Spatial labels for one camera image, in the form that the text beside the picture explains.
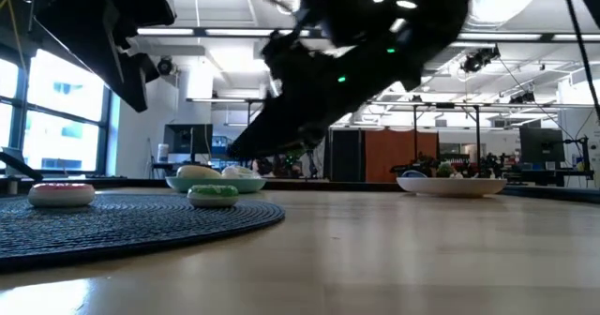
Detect long ceiling strip light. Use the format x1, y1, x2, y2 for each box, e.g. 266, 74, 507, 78
135, 27, 313, 38

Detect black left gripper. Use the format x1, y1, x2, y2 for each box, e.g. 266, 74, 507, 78
27, 0, 177, 113

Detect white shallow bowl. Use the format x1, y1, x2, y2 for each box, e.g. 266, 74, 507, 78
396, 177, 508, 199

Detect yellow cable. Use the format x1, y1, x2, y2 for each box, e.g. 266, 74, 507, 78
0, 0, 27, 71

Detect black metal stand frame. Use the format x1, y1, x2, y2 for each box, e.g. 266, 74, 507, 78
412, 102, 483, 175

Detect black round woven placemat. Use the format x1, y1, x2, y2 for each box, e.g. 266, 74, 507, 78
0, 192, 286, 272

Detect white round toy item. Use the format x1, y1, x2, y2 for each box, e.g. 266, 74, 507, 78
176, 164, 222, 180

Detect light green bowl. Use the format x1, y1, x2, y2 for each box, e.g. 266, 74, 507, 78
165, 175, 268, 195

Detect large glass window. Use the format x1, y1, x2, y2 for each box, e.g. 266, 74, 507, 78
0, 47, 113, 176

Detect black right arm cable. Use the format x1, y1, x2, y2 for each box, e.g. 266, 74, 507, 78
560, 0, 600, 119

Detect person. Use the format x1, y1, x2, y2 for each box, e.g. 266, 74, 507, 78
252, 157, 278, 179
411, 153, 440, 176

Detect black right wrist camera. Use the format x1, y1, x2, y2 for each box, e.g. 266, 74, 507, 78
261, 28, 306, 80

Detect dark office desk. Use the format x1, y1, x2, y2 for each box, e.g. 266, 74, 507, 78
503, 168, 595, 188

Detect black cabinet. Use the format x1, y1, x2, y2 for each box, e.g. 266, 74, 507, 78
327, 127, 365, 183

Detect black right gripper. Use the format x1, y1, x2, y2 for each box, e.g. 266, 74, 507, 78
228, 47, 399, 160

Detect orange partition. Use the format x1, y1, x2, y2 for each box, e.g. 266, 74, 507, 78
364, 129, 441, 184

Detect small pink frosted donut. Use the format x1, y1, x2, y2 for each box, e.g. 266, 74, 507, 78
27, 182, 97, 208

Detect black ceiling camera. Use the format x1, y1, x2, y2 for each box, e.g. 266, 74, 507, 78
460, 45, 502, 75

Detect black computer monitor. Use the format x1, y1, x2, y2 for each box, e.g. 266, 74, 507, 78
163, 123, 215, 155
518, 126, 566, 164

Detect black slanted bar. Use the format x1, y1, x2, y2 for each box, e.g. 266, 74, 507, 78
0, 150, 44, 183

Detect round black wall camera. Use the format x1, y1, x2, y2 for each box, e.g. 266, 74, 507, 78
156, 54, 175, 77

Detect white hanging ring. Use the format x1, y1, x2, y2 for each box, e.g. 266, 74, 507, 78
276, 0, 301, 16

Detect black table edge frame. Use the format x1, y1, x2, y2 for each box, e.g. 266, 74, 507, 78
0, 176, 600, 200

